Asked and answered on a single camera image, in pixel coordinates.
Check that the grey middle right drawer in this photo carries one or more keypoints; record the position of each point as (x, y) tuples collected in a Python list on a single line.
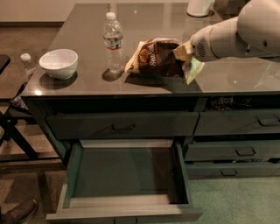
[(233, 150)]

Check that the dark snack bag in drawer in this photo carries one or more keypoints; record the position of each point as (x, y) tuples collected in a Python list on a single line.
[(223, 103)]

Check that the grey bottom right drawer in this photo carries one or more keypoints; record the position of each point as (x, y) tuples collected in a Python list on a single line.
[(232, 170)]

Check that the white ceramic bowl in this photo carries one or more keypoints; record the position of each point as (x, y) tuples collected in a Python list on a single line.
[(60, 64)]

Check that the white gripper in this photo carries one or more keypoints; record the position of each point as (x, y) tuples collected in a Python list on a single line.
[(199, 44)]

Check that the brown leather shoe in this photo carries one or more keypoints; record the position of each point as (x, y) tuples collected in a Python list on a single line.
[(19, 213)]

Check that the clear plastic water bottle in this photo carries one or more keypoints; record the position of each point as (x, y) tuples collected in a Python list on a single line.
[(113, 41)]

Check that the dark wooden side table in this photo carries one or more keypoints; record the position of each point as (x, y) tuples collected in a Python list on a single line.
[(22, 140)]

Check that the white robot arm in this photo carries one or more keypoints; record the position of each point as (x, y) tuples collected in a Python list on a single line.
[(255, 32)]

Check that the small bottle on side table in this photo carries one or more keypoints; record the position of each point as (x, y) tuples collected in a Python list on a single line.
[(29, 65)]

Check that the grey top left drawer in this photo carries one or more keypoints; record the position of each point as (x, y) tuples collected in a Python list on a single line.
[(122, 125)]

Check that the brown chip bag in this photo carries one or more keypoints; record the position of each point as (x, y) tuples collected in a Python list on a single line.
[(155, 56)]

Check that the white paper towel roll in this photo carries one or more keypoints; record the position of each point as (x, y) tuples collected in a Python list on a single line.
[(198, 8)]

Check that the open grey middle drawer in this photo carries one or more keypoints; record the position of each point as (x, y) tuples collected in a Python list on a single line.
[(125, 182)]

